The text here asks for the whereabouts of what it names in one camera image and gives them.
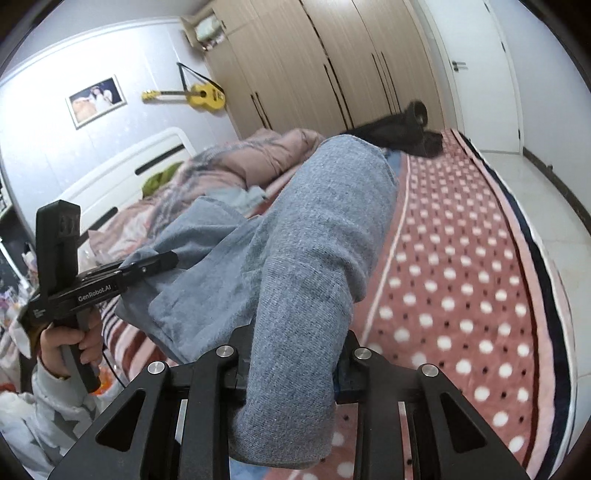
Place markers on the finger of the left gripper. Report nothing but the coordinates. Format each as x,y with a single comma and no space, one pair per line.
149,266

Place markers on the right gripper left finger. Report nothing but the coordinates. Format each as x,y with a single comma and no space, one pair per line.
169,423

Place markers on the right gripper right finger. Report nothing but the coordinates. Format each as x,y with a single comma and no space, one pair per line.
416,418

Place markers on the left forearm grey sleeve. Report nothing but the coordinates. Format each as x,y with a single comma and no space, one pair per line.
41,426

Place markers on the left hand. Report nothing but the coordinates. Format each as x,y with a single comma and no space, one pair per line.
53,339

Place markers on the white headboard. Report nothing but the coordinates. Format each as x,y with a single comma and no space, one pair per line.
117,183

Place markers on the green cloth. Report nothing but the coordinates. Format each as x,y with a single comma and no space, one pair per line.
159,179

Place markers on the light blue small garment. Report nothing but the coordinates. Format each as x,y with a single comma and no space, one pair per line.
245,201

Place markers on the pink patterned quilt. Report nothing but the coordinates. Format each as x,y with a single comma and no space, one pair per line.
263,159

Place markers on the striped pink fleece blanket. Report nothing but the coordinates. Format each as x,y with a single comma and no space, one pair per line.
464,282

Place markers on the yellow ukulele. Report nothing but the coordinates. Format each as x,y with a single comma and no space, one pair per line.
205,96

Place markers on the light wooden wardrobe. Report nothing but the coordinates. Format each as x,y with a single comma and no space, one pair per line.
328,66

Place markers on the black clothes pile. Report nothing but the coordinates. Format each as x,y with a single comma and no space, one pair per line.
405,131

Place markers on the white door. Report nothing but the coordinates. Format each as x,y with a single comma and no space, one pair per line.
482,73

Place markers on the framed wall photo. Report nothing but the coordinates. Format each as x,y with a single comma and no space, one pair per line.
95,101

